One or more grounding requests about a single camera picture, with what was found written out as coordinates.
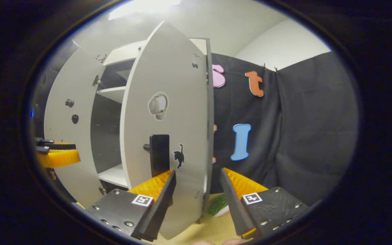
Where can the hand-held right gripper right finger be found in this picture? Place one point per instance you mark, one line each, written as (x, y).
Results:
(235, 204)

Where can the white cabinet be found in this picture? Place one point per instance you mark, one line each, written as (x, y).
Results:
(105, 136)

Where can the white cabinet door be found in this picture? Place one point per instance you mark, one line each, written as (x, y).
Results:
(175, 68)
(66, 136)

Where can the white cabinet shelf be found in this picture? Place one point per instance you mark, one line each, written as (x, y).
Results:
(114, 93)

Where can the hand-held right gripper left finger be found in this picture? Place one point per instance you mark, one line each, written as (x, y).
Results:
(158, 207)

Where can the black backdrop cloth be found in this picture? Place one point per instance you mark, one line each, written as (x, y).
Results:
(311, 129)

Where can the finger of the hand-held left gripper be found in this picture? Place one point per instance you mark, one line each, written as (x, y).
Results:
(60, 146)
(60, 158)

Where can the watermelon slice toy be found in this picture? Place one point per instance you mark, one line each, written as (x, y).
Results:
(219, 206)

